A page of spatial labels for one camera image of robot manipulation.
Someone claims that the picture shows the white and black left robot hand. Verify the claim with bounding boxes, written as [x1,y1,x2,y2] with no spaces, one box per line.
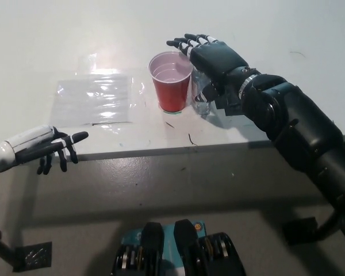
[1,125,89,175]

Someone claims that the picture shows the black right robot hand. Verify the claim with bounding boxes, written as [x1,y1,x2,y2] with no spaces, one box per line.
[166,33,250,104]

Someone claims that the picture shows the clear soap pump bottle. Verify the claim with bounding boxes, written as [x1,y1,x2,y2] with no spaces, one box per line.
[191,66,217,116]

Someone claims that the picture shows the black and teal robot body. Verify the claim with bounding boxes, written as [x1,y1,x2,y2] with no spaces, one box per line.
[112,218,247,276]

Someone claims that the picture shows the black tape patch on table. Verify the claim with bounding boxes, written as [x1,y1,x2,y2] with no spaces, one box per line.
[213,96,233,117]

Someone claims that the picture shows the red plastic cup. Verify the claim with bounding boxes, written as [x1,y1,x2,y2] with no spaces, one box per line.
[148,51,195,113]

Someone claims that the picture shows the clear plastic sheet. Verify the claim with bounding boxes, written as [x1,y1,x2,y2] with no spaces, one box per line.
[47,74,133,129]

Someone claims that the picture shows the right table foot plate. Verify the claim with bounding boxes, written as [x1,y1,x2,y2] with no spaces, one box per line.
[281,217,319,246]

